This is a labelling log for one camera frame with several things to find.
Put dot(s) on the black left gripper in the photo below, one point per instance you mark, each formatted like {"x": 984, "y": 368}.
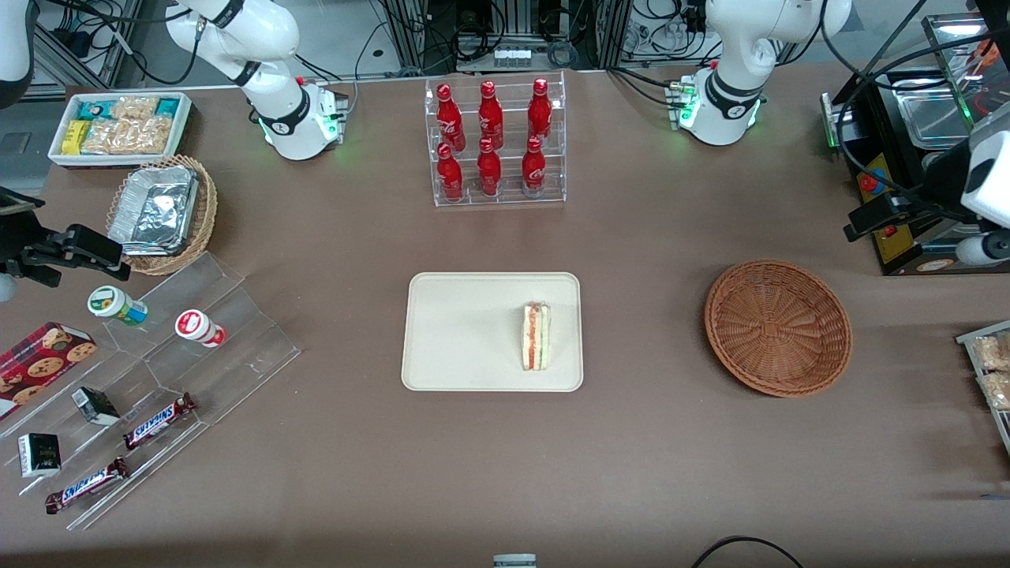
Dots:
{"x": 938, "y": 183}

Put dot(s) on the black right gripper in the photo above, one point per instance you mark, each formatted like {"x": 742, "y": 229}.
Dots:
{"x": 17, "y": 246}

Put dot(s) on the triangular white bread sandwich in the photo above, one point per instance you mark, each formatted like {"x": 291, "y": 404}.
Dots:
{"x": 536, "y": 335}

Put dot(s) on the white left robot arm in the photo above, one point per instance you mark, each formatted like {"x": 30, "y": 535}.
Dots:
{"x": 734, "y": 47}

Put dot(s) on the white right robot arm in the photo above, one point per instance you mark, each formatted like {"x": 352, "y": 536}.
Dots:
{"x": 268, "y": 47}

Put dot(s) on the silver foil tray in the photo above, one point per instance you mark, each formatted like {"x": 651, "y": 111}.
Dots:
{"x": 154, "y": 213}

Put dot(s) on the light brown wicker basket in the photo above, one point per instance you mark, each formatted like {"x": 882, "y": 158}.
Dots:
{"x": 207, "y": 213}

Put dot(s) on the dark brown wicker basket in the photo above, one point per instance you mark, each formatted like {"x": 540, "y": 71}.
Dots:
{"x": 777, "y": 327}

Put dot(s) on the grey metal snack tray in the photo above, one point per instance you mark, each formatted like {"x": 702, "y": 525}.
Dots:
{"x": 966, "y": 339}

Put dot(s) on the cream rectangular serving tray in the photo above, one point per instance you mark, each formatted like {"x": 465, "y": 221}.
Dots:
{"x": 465, "y": 331}

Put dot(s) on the black food warmer cabinet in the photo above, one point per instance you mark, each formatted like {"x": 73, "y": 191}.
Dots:
{"x": 892, "y": 248}

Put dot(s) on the red emergency stop button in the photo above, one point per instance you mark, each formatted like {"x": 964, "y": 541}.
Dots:
{"x": 869, "y": 181}

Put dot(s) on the green label white cup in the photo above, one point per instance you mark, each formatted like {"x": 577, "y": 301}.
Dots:
{"x": 114, "y": 304}

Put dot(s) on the white rectangular snack bin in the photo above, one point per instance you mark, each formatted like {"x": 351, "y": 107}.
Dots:
{"x": 59, "y": 158}

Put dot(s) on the yellow snack packet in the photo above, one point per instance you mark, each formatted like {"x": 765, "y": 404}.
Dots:
{"x": 75, "y": 136}

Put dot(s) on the steel warmer pan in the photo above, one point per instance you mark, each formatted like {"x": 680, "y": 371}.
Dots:
{"x": 935, "y": 114}

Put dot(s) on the clear rice cracker bag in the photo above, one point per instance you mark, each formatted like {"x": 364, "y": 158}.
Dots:
{"x": 134, "y": 107}
{"x": 126, "y": 136}

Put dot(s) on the red label white cup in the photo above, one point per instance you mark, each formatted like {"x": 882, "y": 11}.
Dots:
{"x": 197, "y": 326}

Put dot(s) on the red cookie box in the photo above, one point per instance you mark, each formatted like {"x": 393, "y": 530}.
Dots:
{"x": 39, "y": 367}

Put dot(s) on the teal snack packet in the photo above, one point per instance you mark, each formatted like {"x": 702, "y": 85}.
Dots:
{"x": 168, "y": 107}
{"x": 95, "y": 109}

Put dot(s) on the small black box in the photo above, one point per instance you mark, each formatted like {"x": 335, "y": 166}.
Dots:
{"x": 96, "y": 405}

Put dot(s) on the clear acrylic stepped stand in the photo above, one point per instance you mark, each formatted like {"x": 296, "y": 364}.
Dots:
{"x": 237, "y": 355}

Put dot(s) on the snickers chocolate bar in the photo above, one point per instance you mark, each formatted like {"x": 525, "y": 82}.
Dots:
{"x": 85, "y": 485}
{"x": 158, "y": 420}

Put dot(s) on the black and white box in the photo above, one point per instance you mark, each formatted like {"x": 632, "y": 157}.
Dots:
{"x": 39, "y": 455}

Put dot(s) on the red cola bottle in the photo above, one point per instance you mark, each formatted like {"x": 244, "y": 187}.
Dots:
{"x": 534, "y": 170}
{"x": 450, "y": 177}
{"x": 489, "y": 173}
{"x": 540, "y": 114}
{"x": 450, "y": 118}
{"x": 491, "y": 118}

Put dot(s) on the clear acrylic bottle rack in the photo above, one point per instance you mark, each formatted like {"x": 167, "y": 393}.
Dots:
{"x": 509, "y": 197}

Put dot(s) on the white power strip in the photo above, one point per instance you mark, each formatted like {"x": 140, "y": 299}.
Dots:
{"x": 511, "y": 56}

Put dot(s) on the small grey box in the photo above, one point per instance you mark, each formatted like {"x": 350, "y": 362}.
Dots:
{"x": 514, "y": 561}

